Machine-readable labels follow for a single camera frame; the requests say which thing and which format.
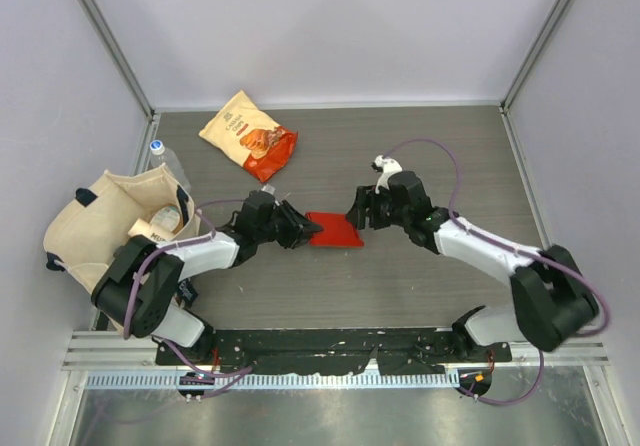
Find aluminium frame rail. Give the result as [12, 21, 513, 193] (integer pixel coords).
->
[61, 325, 611, 370]

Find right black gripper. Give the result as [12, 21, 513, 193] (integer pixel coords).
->
[345, 184, 410, 231]

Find cassava chips bag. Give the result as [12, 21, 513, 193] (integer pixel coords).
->
[199, 91, 298, 183]

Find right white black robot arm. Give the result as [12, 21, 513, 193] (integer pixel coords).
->
[346, 171, 600, 361]

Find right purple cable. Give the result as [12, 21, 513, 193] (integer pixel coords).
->
[384, 138, 612, 407]

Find beige cylindrical bottle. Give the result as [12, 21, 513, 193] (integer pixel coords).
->
[128, 219, 179, 242]

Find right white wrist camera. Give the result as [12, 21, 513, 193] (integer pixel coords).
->
[372, 155, 403, 194]

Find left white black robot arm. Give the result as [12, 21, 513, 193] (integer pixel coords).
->
[91, 188, 323, 365]

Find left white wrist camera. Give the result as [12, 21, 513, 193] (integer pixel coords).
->
[261, 184, 275, 196]

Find purple cable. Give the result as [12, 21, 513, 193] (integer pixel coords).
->
[122, 198, 251, 400]
[384, 138, 612, 407]

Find beige canvas tote bag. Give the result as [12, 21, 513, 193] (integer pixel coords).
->
[43, 165, 200, 293]

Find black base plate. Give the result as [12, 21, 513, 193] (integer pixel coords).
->
[155, 327, 512, 376]

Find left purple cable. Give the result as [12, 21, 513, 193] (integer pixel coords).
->
[122, 198, 251, 400]

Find red paper box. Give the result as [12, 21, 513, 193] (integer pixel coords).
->
[306, 212, 364, 248]

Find clear plastic water bottle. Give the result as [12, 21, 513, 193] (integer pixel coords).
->
[149, 139, 191, 193]

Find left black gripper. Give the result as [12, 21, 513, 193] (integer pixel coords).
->
[255, 200, 321, 249]

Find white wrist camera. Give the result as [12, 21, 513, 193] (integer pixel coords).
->
[372, 155, 403, 194]
[261, 184, 275, 196]

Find white slotted cable duct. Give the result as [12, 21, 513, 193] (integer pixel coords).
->
[85, 369, 459, 391]

